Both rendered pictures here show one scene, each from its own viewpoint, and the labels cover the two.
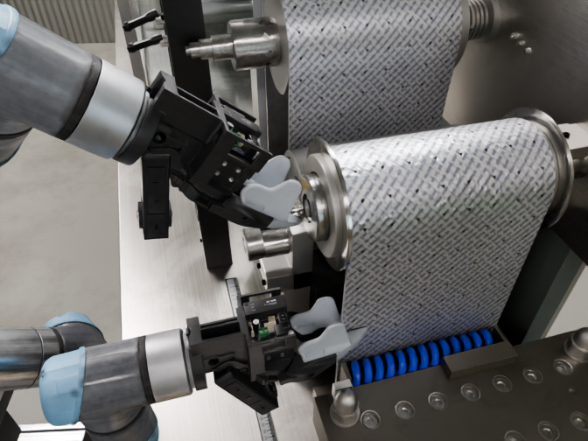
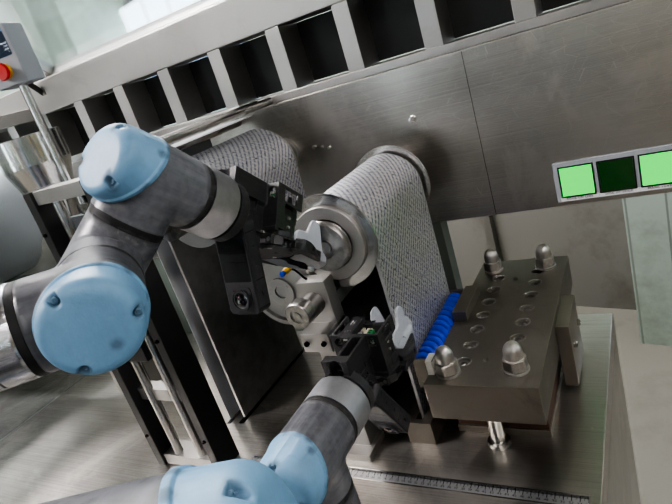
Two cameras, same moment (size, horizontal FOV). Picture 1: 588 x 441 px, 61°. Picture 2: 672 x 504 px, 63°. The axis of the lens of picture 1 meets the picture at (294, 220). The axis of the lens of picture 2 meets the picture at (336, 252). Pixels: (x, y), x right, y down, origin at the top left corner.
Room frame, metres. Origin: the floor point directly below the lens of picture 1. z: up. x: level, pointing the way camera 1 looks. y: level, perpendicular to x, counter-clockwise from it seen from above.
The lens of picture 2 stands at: (-0.15, 0.47, 1.49)
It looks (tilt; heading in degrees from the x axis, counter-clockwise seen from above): 19 degrees down; 318
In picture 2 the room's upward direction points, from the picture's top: 18 degrees counter-clockwise
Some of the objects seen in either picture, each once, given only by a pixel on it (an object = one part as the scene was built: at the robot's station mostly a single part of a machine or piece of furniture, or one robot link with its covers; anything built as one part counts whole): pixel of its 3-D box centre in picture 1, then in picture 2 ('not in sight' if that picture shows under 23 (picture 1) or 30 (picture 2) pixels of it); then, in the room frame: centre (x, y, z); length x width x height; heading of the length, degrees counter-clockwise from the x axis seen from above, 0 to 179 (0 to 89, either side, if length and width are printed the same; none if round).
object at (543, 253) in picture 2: not in sight; (543, 255); (0.29, -0.40, 1.05); 0.04 x 0.04 x 0.04
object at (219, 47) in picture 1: (208, 48); not in sight; (0.64, 0.11, 1.33); 0.06 x 0.03 x 0.03; 105
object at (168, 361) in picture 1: (172, 360); (335, 408); (0.31, 0.14, 1.11); 0.08 x 0.05 x 0.08; 15
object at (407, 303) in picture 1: (430, 304); (418, 283); (0.40, -0.17, 1.11); 0.23 x 0.01 x 0.18; 105
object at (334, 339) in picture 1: (335, 336); (401, 323); (0.35, -0.05, 1.11); 0.09 x 0.03 x 0.06; 104
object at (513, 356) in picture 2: not in sight; (513, 355); (0.21, -0.10, 1.05); 0.04 x 0.04 x 0.04
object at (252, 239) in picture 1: (253, 243); (300, 313); (0.44, 0.05, 1.18); 0.04 x 0.02 x 0.04; 15
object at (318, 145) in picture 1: (326, 205); (330, 241); (0.42, -0.04, 1.25); 0.15 x 0.01 x 0.15; 15
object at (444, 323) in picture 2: (424, 357); (442, 327); (0.37, -0.17, 1.03); 0.21 x 0.04 x 0.03; 105
